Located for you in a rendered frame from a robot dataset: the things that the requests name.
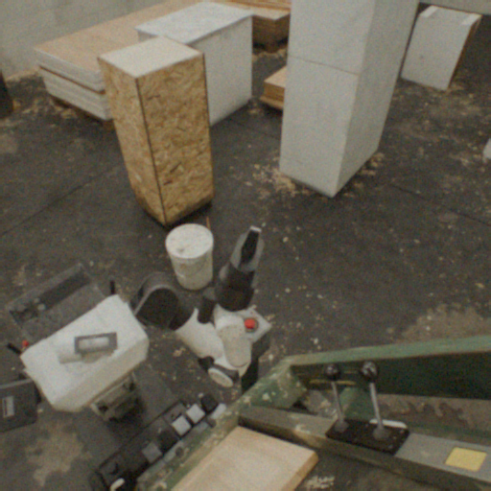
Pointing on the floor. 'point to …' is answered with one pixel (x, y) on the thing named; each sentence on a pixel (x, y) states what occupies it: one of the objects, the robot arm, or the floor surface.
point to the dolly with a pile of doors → (274, 90)
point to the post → (249, 377)
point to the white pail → (192, 255)
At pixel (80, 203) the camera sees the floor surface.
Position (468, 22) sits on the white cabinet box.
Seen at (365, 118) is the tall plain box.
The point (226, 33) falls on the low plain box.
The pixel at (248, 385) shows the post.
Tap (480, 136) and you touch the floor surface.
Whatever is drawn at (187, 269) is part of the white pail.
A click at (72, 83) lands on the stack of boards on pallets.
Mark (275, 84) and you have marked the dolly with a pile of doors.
